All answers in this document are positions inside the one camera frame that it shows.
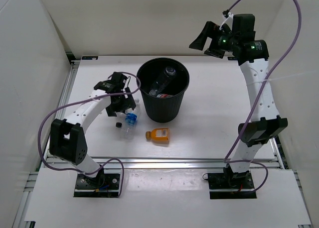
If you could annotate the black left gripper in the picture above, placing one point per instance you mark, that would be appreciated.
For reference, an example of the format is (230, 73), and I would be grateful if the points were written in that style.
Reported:
(128, 103)

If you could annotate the blue label Aquafina bottle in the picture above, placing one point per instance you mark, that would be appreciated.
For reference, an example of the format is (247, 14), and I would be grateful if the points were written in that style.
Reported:
(130, 121)

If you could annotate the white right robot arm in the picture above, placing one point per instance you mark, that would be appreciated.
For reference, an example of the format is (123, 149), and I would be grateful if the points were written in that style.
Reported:
(264, 120)

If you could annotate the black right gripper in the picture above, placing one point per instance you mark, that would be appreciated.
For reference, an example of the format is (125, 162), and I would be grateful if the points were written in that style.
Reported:
(209, 29)

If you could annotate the black ribbed waste bin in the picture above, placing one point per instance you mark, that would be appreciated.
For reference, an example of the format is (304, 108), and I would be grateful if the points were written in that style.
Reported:
(163, 110)

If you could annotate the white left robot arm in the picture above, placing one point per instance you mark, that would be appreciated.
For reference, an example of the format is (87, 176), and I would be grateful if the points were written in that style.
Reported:
(67, 136)

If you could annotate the black label Pepsi bottle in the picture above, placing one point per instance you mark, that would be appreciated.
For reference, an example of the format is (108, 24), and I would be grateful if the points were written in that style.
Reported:
(120, 119)

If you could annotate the clear unlabelled plastic bottle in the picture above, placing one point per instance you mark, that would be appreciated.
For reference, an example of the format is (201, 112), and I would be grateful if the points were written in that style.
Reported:
(162, 81)

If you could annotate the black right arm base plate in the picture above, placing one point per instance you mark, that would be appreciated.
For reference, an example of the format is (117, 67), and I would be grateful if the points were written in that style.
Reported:
(221, 189)

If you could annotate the aluminium table edge rail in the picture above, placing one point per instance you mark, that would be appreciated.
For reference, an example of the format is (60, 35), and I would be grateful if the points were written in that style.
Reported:
(163, 163)

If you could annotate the red label plastic bottle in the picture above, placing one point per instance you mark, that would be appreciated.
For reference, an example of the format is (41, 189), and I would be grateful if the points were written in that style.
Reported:
(162, 96)

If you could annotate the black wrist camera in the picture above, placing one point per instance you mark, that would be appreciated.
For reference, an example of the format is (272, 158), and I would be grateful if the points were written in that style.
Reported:
(115, 83)
(244, 24)

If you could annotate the orange juice bottle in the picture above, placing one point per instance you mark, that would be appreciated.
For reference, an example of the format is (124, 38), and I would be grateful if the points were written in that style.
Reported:
(158, 136)

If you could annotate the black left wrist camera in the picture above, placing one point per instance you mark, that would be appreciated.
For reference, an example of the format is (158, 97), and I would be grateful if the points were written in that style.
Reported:
(115, 83)

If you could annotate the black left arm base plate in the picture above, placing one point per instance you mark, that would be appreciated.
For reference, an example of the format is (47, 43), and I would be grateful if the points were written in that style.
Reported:
(108, 186)

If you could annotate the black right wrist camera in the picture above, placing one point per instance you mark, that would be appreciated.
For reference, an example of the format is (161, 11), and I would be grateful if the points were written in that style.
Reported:
(244, 24)

